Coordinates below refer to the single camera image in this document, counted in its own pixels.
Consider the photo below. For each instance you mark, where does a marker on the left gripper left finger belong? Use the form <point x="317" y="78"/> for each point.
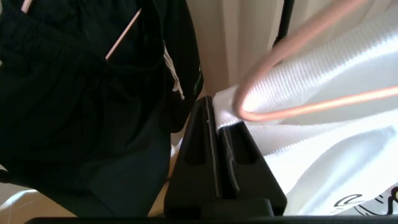
<point x="192" y="183"/>

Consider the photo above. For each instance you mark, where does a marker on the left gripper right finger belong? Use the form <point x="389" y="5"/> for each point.
<point x="255" y="183"/>

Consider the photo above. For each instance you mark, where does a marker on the white garment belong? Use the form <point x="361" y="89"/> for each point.
<point x="326" y="149"/>

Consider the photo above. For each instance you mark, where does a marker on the black shorts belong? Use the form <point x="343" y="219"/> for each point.
<point x="77" y="109"/>

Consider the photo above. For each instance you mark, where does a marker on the pink clothes hanger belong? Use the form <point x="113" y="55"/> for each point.
<point x="122" y="34"/>
<point x="311" y="31"/>

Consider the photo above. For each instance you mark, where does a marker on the black clothes rack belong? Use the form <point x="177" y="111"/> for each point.
<point x="284" y="21"/>

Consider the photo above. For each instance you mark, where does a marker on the beige curtain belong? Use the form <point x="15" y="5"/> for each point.
<point x="233" y="37"/>

